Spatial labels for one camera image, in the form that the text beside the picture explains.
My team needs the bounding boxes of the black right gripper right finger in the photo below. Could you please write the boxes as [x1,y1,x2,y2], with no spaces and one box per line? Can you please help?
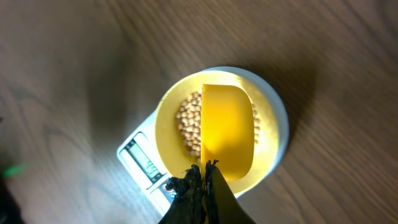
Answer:
[205,160,255,224]

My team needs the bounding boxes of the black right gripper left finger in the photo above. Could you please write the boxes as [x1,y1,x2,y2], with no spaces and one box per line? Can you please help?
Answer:
[159,164,206,224]

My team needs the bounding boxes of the yellow plastic scoop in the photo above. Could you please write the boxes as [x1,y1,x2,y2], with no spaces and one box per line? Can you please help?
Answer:
[201,84,254,181]

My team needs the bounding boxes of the white digital kitchen scale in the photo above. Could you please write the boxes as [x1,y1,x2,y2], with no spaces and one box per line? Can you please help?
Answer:
[116,66,290,217]

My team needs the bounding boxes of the yellow bowl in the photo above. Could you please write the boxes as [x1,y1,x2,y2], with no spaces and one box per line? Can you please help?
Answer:
[154,67,289,197]

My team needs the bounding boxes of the soybeans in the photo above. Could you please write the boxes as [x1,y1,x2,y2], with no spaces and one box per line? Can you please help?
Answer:
[175,89,260,164]

